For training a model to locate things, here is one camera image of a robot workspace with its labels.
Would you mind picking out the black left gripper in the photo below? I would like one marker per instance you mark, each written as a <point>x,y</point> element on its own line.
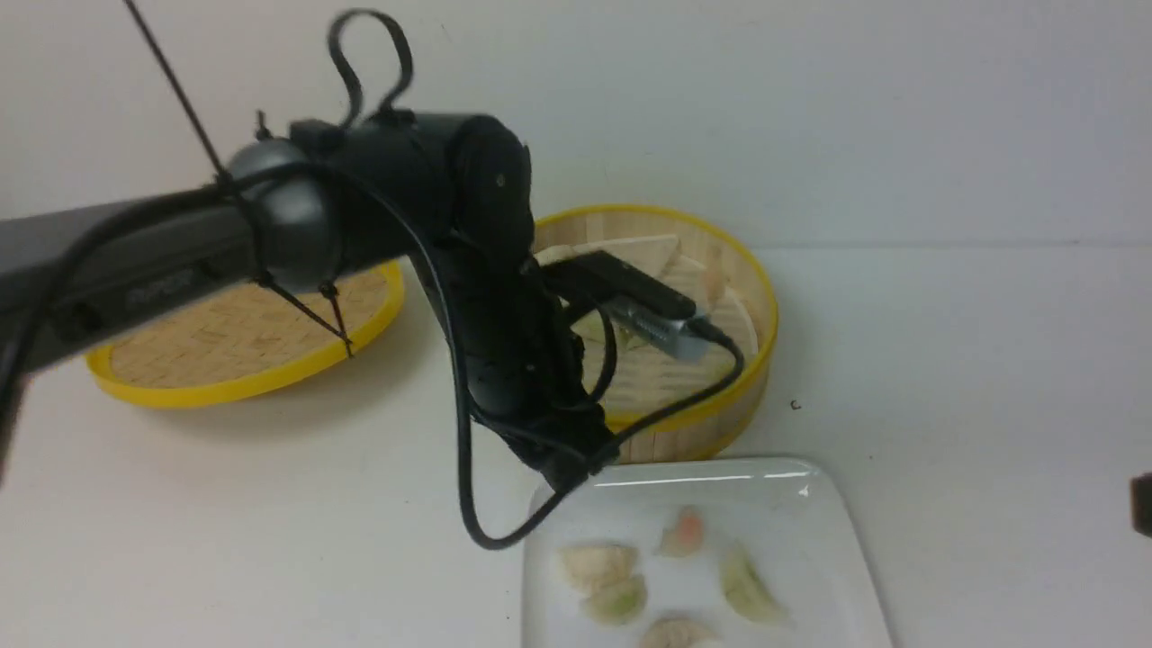
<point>523,364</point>

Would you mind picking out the pale dumpling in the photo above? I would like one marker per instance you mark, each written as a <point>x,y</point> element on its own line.
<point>592,567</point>

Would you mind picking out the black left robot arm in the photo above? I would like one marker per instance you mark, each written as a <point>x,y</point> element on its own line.
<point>449,191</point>

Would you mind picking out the pink dumpling on plate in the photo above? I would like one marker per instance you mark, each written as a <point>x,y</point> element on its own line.
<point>685,537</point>

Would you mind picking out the green dumpling plate left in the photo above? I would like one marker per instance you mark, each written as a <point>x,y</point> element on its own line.
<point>618,604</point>

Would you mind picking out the green dumpling plate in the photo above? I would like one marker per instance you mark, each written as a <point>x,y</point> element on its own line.
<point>745,591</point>
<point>618,604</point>

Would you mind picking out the white square plate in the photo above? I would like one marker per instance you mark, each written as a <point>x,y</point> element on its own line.
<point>786,512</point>

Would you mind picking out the green dumpling plate right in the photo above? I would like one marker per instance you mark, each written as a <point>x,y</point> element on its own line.
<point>745,591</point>

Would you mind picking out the pale dumpling plate bottom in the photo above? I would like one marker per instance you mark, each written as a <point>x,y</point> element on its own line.
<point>679,631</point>

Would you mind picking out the white steamer liner paper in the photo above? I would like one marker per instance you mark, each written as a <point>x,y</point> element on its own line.
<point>646,378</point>

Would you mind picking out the yellow rimmed bamboo steamer basket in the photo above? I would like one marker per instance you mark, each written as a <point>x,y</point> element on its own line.
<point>707,428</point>

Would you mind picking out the yellow rimmed bamboo steamer lid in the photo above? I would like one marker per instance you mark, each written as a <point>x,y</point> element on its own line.
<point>242,343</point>

